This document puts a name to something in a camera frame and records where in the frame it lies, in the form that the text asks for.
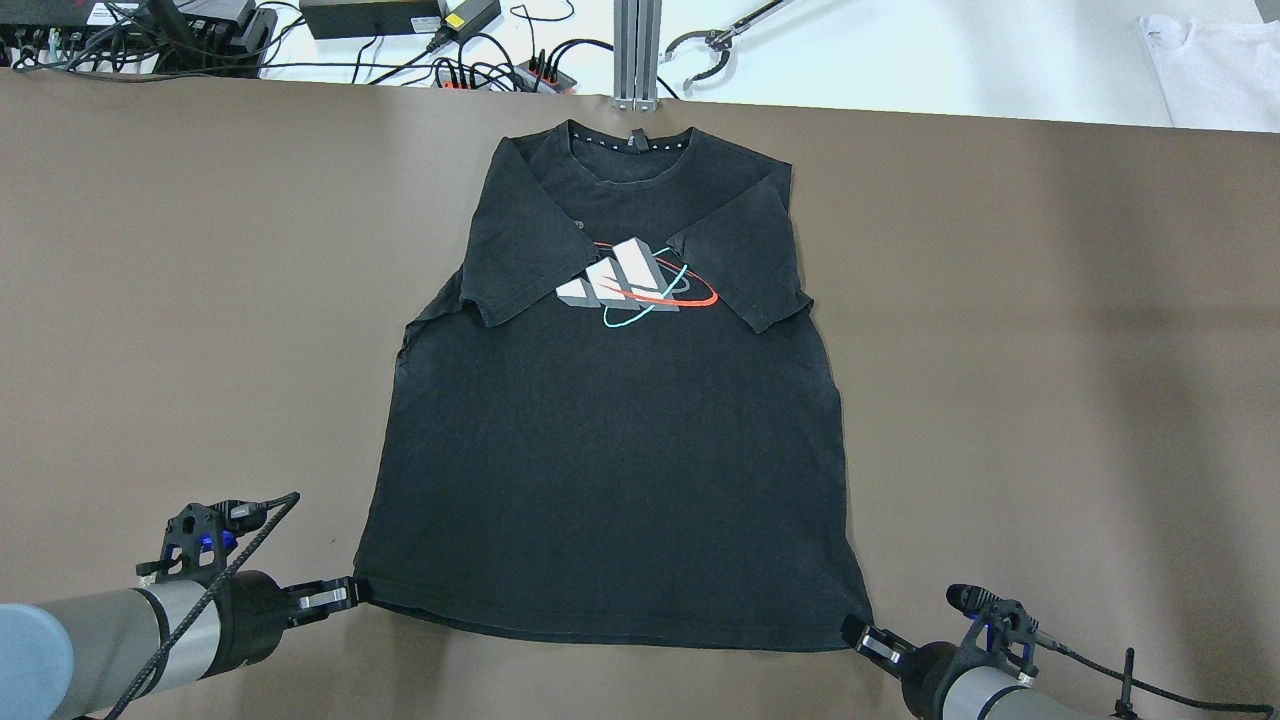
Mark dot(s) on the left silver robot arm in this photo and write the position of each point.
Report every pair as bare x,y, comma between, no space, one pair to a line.
64,659

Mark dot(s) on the grey usb hub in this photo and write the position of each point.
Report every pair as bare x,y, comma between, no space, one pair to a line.
538,76
450,74

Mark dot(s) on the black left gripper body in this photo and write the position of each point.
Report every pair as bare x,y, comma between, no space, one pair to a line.
250,606

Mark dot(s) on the grey usb hub left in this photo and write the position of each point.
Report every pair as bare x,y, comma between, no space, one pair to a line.
450,74

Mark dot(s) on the white cloth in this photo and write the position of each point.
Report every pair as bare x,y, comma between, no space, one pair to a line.
1215,74

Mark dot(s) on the black grabber tool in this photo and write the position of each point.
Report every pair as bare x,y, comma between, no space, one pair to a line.
719,41

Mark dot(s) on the black power adapter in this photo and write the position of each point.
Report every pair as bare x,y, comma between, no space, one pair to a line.
361,19

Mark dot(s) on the grey usb hub right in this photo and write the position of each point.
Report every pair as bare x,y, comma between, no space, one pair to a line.
538,76

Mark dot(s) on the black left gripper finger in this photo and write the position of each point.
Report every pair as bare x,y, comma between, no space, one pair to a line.
316,601

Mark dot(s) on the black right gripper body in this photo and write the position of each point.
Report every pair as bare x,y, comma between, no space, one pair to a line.
926,672

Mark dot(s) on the aluminium frame post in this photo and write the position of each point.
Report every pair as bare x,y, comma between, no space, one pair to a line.
636,27

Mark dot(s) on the black printed t-shirt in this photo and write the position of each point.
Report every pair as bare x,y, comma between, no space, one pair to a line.
616,422

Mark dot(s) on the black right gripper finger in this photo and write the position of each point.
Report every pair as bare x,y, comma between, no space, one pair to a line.
885,649

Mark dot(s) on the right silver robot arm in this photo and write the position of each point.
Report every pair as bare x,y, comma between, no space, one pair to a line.
973,679

